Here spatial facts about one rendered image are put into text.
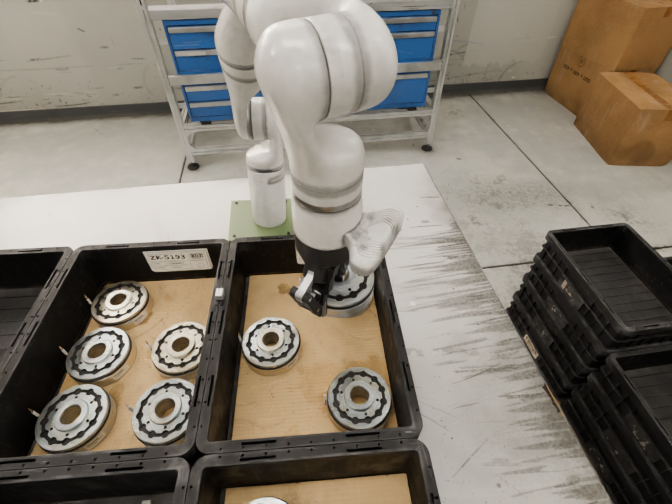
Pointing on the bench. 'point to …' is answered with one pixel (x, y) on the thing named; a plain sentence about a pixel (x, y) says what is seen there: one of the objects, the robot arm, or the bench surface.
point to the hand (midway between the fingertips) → (327, 293)
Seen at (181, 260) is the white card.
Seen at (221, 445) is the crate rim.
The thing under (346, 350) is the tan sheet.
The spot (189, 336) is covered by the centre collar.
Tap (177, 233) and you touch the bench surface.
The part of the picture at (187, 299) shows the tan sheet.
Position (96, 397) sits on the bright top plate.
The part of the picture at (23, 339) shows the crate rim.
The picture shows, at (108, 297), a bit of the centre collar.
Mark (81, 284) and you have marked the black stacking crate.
